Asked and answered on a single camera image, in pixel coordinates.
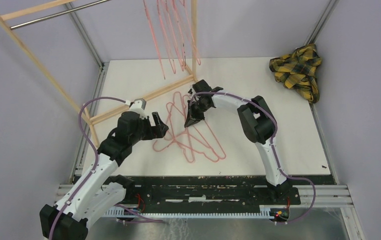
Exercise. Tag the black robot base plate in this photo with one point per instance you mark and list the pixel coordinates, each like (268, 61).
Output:
(230, 194)

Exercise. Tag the white slotted cable duct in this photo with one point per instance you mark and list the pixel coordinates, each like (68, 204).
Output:
(264, 213)

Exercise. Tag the metal rack rod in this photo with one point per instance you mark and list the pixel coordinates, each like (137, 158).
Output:
(58, 14)

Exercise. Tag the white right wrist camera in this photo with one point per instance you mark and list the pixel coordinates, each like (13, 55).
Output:
(191, 92)

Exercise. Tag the wooden clothes rack frame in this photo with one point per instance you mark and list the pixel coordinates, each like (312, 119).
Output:
(91, 121)

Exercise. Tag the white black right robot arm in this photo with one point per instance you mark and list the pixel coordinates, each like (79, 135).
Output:
(257, 122)

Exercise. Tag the pink wire hanger with hook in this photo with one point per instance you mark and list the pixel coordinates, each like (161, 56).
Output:
(159, 147)

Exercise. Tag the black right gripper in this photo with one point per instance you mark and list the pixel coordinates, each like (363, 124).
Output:
(193, 117)

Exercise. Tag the pink wire hanger pile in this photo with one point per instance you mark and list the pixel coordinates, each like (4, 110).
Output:
(194, 141)

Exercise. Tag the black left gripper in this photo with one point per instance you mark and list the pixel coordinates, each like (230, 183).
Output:
(152, 132)

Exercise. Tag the yellow plaid shirt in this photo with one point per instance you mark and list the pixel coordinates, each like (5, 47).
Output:
(297, 71)

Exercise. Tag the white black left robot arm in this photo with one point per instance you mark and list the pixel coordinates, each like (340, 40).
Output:
(71, 217)

